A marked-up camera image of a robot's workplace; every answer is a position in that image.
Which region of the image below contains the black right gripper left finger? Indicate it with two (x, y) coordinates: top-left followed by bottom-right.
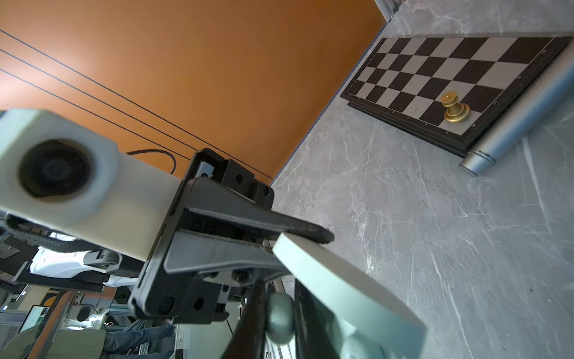
(221, 279), (267, 359)

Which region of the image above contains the black white chessboard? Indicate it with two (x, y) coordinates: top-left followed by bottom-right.
(341, 36), (573, 157)

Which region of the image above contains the aluminium corner post left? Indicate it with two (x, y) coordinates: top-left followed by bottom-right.
(375, 0), (404, 22)

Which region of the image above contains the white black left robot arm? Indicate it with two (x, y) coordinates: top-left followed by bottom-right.
(1, 141), (334, 324)

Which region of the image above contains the mint green charging case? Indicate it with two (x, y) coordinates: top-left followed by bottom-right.
(273, 233), (428, 358)

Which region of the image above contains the gold chess piece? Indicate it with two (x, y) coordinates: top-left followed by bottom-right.
(440, 91), (470, 124)

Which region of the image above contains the silver microphone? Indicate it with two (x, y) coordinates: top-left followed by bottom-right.
(460, 43), (573, 176)

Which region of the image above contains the green earbud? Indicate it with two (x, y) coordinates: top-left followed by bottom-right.
(266, 293), (294, 345)

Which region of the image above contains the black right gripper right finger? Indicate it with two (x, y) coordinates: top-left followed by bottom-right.
(294, 281), (339, 359)

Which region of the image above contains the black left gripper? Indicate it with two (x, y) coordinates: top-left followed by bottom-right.
(129, 148), (334, 324)

